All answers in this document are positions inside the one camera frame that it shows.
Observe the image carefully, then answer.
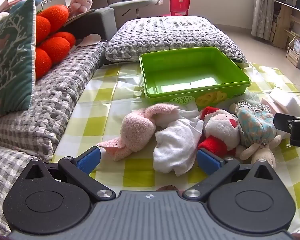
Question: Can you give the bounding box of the grey office chair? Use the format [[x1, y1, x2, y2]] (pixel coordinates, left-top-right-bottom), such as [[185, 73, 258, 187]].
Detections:
[[107, 0, 164, 25]]

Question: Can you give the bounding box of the pink fluffy plush toy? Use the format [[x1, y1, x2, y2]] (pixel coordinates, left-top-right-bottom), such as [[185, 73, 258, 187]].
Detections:
[[97, 103, 179, 162]]

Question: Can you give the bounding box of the light green towel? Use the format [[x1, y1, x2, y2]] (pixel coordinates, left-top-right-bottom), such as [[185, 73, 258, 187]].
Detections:
[[236, 91, 262, 105]]

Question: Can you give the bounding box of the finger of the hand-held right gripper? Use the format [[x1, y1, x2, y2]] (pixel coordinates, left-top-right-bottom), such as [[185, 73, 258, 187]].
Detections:
[[273, 113, 294, 133]]

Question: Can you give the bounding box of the green plastic bin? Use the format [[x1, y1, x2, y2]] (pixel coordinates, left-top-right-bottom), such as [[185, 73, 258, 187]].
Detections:
[[139, 46, 252, 105]]

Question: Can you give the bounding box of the orange carrot plush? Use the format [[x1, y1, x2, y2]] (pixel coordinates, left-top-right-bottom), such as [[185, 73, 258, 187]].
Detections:
[[35, 4, 77, 79]]

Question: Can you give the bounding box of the beige rabbit doll blue dress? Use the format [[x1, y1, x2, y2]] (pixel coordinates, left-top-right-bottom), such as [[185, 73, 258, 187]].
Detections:
[[229, 101, 282, 169]]

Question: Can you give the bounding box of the wooden shelf desk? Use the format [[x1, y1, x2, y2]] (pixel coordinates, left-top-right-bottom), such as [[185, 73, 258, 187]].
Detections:
[[270, 0, 300, 67]]

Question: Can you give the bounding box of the grey curtain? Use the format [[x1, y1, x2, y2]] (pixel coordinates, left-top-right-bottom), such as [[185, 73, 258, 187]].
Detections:
[[251, 0, 282, 40]]

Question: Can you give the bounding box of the white foam block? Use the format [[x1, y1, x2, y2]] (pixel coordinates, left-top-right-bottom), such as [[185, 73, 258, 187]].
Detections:
[[269, 89, 300, 117]]

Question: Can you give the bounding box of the teal pillow with tree print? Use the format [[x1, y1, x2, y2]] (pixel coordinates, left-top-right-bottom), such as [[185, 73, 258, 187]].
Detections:
[[0, 0, 38, 117]]

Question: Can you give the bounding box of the red plastic chair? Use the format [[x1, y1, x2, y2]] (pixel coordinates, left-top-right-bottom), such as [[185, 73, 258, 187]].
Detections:
[[169, 0, 190, 17]]

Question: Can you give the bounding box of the cardboard sheet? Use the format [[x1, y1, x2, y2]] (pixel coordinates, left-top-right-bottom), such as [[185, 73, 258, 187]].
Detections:
[[62, 9, 97, 27]]

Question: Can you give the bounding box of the white crumpled paper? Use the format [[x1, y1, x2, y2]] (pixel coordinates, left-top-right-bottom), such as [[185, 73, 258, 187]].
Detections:
[[76, 34, 102, 47]]

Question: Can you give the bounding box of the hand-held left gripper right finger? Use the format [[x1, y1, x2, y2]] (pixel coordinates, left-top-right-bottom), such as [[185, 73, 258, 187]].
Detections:
[[181, 148, 278, 202]]

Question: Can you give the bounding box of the grey quilted cushion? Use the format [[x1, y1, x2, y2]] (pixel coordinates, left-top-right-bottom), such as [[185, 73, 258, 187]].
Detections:
[[104, 16, 248, 65]]

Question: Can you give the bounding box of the pink plush animal toy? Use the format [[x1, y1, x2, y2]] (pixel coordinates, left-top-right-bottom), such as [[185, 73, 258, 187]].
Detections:
[[69, 0, 93, 15]]

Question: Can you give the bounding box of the green yellow checked tablecloth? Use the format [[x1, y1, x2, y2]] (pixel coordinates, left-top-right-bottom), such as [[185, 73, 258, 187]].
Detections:
[[51, 62, 300, 233]]

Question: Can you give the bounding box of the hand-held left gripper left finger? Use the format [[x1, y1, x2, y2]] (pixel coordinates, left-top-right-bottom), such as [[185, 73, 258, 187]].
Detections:
[[22, 146, 116, 202]]

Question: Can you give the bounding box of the grey sofa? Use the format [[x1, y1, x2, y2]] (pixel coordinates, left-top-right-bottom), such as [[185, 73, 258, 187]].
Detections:
[[62, 7, 115, 43]]

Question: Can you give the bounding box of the white plush with red hat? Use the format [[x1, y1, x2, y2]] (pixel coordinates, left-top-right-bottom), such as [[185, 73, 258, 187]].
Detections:
[[197, 107, 242, 157]]

